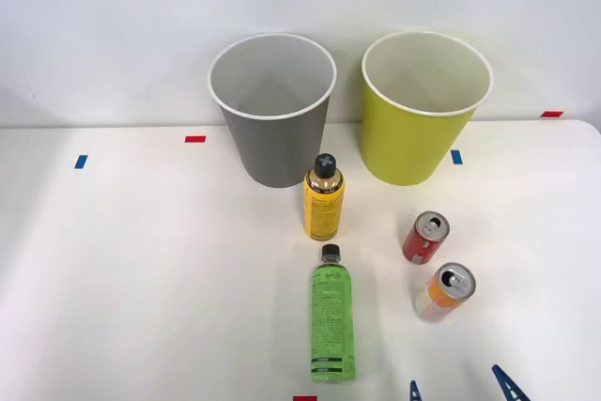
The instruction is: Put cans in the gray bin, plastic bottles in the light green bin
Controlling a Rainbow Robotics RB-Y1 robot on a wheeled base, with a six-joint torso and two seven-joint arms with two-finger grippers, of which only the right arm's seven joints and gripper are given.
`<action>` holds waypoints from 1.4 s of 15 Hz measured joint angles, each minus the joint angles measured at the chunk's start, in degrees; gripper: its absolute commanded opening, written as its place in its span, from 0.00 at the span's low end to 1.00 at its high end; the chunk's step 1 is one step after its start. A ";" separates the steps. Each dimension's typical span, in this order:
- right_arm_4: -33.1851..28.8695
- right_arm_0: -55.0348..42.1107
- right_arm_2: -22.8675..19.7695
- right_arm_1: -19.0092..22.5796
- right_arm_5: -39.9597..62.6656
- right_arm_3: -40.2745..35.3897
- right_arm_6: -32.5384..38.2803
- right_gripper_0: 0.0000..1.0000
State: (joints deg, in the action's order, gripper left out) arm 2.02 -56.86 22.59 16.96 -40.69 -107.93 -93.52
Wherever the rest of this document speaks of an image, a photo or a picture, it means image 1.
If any grey plastic waste bin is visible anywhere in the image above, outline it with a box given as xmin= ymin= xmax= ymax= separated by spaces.
xmin=208 ymin=33 xmax=338 ymax=190

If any orange drink can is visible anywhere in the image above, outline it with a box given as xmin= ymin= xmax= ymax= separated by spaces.
xmin=414 ymin=262 xmax=477 ymax=323

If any yellow label bottle, black cap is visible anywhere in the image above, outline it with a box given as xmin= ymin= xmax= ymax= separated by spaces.
xmin=303 ymin=152 xmax=346 ymax=240

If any red drink can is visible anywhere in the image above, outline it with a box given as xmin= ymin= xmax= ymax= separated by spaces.
xmin=403 ymin=210 xmax=452 ymax=266

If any green label plastic bottle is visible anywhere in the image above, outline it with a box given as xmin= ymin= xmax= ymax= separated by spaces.
xmin=308 ymin=243 xmax=357 ymax=384

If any yellow-green plastic waste bin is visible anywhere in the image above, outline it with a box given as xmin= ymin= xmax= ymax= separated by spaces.
xmin=361 ymin=30 xmax=495 ymax=187

